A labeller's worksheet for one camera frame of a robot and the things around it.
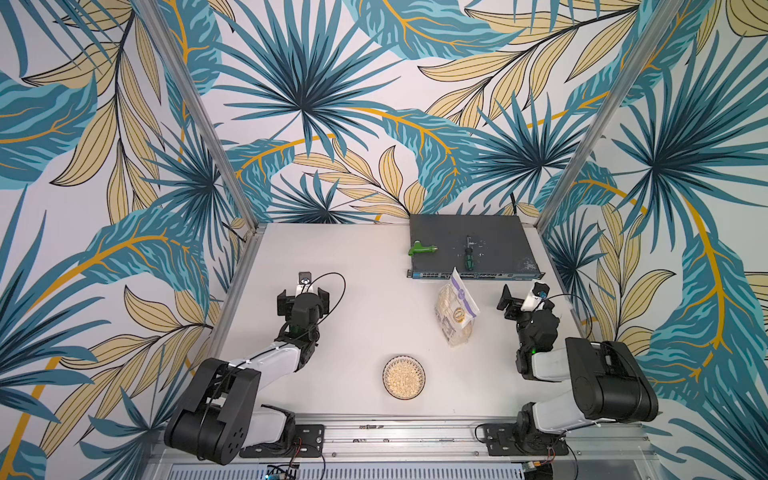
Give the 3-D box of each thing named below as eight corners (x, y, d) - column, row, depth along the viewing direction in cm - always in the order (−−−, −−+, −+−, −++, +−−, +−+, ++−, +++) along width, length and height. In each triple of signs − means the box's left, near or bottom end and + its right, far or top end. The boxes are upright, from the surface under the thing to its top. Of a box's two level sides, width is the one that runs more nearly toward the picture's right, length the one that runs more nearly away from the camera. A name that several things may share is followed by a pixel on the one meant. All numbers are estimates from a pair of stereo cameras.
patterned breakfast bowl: (382, 400, 81) (382, 396, 77) (382, 361, 87) (382, 355, 84) (425, 400, 81) (427, 396, 77) (422, 361, 87) (424, 355, 84)
